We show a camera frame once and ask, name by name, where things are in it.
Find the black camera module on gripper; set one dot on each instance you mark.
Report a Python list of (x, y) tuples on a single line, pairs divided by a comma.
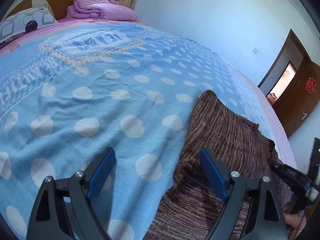
[(314, 161)]

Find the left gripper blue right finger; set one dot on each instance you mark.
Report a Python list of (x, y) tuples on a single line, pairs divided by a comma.
[(264, 219)]

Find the brown knit sun-pattern sweater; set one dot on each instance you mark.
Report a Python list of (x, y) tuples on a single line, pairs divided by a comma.
[(189, 209)]

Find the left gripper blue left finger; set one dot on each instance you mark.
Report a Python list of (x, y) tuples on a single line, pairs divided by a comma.
[(49, 218)]

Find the person's right hand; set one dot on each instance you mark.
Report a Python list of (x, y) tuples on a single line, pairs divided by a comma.
[(296, 221)]

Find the brown wooden door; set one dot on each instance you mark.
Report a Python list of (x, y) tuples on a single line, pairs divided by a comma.
[(296, 99)]

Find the white cartoon print pillow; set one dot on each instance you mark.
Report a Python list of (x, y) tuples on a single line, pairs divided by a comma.
[(26, 21)]

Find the blue pink polka-dot bedsheet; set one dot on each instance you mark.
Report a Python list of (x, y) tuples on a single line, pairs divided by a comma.
[(70, 90)]

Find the folded pink quilt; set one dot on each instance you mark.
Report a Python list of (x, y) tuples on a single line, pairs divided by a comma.
[(109, 10)]

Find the red double-happiness door decoration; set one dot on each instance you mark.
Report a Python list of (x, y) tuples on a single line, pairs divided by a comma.
[(310, 85)]

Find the silver door handle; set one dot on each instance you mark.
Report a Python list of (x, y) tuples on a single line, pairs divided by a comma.
[(303, 115)]

